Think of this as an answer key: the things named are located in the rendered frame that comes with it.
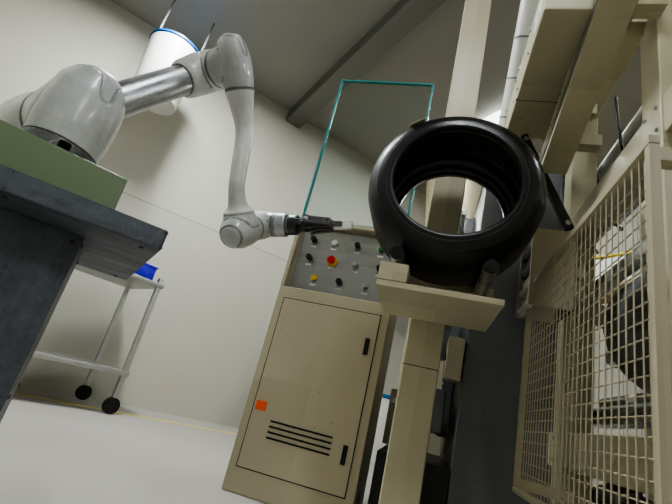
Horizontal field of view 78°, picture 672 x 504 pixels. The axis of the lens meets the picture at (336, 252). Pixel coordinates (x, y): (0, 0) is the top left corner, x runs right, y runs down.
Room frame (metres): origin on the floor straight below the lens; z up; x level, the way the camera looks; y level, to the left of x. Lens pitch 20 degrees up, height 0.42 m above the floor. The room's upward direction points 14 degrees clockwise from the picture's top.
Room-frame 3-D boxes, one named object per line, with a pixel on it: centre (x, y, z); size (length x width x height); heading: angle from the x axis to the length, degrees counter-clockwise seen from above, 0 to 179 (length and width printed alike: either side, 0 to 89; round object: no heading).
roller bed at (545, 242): (1.44, -0.79, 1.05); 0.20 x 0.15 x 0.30; 165
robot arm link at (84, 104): (0.85, 0.66, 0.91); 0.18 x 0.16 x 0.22; 57
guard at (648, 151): (1.02, -0.62, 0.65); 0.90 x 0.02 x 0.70; 165
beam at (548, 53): (1.13, -0.62, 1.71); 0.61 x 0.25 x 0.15; 165
